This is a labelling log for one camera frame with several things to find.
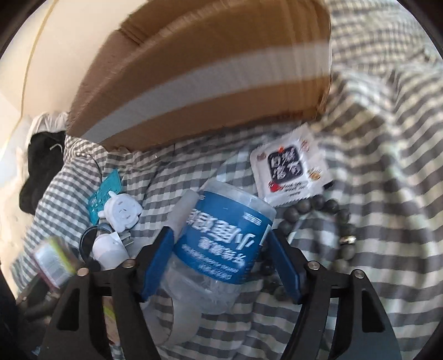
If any white cartoon figurine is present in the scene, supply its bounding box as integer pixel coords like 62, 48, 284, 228
98, 191, 143, 233

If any blue label plastic jar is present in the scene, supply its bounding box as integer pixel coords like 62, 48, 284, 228
162, 179, 276, 315

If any white sauce sachet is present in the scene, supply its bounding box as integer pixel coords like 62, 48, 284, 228
250, 125, 333, 207

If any clear tape roll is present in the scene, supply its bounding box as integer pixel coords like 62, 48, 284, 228
143, 190, 201, 346

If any small colourful box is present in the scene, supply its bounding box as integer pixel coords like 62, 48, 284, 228
32, 237, 81, 289

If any white round plug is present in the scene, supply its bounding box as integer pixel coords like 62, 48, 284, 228
92, 232, 129, 270

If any teal card packet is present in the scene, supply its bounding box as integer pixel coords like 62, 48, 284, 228
87, 169, 122, 225

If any black cloth pile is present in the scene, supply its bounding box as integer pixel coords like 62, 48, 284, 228
19, 130, 65, 215

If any white cloth pile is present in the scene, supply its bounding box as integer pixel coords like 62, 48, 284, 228
22, 112, 68, 140

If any brown cardboard box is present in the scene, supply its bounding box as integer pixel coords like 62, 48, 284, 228
68, 1, 332, 151

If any dark bead bracelet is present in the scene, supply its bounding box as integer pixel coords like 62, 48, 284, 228
260, 193, 357, 302

